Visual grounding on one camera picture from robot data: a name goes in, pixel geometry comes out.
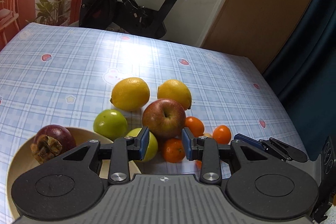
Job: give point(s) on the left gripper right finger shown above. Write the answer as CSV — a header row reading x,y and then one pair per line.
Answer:
x,y
203,149

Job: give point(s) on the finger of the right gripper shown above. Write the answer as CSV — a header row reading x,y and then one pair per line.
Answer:
x,y
248,140

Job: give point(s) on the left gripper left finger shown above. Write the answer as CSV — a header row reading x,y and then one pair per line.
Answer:
x,y
124,150

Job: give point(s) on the small orange mandarin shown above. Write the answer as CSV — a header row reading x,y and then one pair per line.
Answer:
x,y
195,125
222,134

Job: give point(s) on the green apple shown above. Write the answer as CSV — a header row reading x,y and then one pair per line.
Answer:
x,y
152,148
111,124

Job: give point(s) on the red apple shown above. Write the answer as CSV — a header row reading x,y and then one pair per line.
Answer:
x,y
165,118

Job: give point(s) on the yellow lemon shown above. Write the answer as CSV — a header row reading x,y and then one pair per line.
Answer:
x,y
175,90
130,94

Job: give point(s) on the dark purple mangosteen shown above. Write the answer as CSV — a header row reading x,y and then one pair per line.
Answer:
x,y
50,142

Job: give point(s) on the cream round plate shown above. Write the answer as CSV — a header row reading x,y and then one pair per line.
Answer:
x,y
24,161

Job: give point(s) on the dark teal curtain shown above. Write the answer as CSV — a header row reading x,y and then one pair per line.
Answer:
x,y
302,75

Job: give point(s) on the blue plaid strawberry tablecloth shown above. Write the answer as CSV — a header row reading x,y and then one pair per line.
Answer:
x,y
65,76

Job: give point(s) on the brown wooden wardrobe panel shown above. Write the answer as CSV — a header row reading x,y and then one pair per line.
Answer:
x,y
256,29

